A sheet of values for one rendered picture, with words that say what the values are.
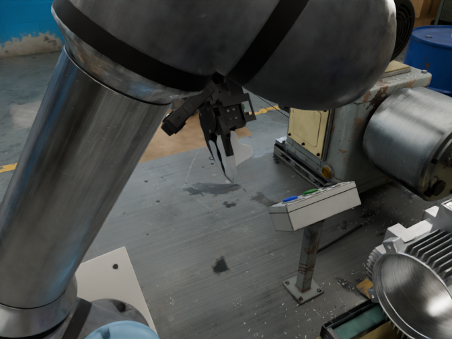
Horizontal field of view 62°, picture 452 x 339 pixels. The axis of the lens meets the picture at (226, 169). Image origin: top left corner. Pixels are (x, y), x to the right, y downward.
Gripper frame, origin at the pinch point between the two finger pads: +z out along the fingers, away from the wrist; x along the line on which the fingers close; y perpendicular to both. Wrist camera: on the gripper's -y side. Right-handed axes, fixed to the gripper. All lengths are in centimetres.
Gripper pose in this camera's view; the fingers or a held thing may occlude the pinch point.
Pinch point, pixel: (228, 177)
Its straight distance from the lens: 69.4
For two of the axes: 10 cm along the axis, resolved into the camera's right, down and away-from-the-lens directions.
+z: 2.9, 9.6, 0.0
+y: 8.8, -2.6, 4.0
